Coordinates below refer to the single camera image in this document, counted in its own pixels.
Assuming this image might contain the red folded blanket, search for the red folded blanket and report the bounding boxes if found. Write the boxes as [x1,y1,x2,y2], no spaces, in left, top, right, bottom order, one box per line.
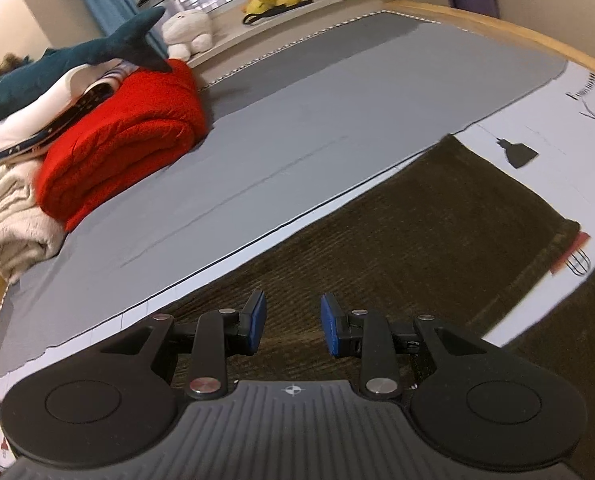
[36,58,208,233]

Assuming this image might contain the dark olive corduroy pants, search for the dark olive corduroy pants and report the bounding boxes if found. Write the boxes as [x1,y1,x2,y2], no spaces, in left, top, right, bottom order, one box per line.
[167,133,595,411]

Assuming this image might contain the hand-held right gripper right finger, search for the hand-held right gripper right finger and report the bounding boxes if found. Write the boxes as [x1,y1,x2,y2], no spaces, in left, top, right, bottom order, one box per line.
[320,292,489,402]

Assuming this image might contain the black strap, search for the black strap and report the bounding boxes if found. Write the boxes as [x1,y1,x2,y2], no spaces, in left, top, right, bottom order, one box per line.
[240,0,314,25]

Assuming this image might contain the blue shark plush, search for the blue shark plush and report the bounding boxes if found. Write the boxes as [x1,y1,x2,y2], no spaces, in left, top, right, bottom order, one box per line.
[0,6,173,129]

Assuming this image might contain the blue curtain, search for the blue curtain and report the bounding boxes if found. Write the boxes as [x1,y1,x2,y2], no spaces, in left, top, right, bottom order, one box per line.
[59,0,171,62]

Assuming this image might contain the white plush toy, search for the white plush toy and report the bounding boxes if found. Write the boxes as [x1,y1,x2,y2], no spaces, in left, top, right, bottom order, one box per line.
[160,8,214,61]

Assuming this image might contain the brown plush toy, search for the brown plush toy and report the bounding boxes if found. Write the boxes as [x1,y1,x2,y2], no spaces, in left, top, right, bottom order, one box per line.
[0,52,31,79]

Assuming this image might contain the cream folded blanket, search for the cream folded blanket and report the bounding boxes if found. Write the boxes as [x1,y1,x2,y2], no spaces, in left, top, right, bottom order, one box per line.
[0,162,69,284]

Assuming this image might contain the white folded cloth with navy garment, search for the white folded cloth with navy garment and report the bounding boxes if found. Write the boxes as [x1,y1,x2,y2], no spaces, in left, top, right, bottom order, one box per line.
[0,67,134,169]

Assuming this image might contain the white folded blanket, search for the white folded blanket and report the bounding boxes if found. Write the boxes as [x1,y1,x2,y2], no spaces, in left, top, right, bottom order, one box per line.
[0,57,128,162]

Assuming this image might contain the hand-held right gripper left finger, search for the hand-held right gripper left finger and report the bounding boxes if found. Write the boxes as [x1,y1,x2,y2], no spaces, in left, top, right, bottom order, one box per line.
[99,289,268,402]

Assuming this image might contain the wooden bed frame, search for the wooden bed frame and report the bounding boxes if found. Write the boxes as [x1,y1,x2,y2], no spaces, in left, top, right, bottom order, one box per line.
[0,0,595,397]

